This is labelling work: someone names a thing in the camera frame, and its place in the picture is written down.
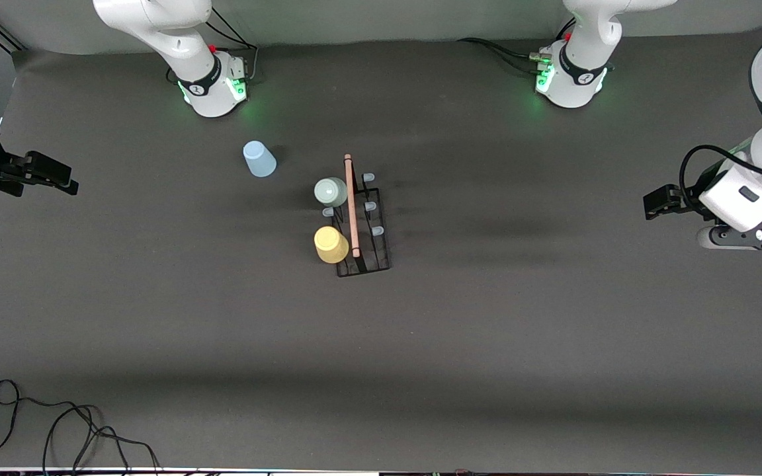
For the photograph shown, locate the pale green plastic cup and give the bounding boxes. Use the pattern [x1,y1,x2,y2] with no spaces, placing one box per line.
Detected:
[314,177,349,207]

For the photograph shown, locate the yellow plastic cup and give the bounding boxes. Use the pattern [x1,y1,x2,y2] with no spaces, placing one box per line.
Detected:
[314,225,350,264]

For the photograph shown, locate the black wire cup holder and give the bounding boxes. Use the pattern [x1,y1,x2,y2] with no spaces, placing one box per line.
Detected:
[322,153,392,278]

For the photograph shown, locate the light blue plastic cup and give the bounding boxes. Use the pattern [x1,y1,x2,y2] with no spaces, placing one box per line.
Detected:
[243,140,277,178]

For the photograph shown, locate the dark grey table cloth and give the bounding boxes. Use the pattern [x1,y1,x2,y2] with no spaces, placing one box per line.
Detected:
[0,26,762,471]

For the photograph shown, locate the black metal frame bar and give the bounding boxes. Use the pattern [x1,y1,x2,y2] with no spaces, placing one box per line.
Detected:
[0,20,28,54]

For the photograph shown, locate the black left base cables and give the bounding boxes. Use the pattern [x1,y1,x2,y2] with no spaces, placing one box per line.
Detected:
[457,20,577,73]

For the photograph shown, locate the black base cables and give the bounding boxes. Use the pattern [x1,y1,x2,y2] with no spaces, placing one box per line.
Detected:
[457,20,577,73]
[168,10,259,85]

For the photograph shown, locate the black right base cables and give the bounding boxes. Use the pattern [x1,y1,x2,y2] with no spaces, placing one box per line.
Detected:
[168,10,259,85]

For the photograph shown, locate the black loose cable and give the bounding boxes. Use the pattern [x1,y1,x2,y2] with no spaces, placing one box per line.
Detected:
[0,379,160,473]

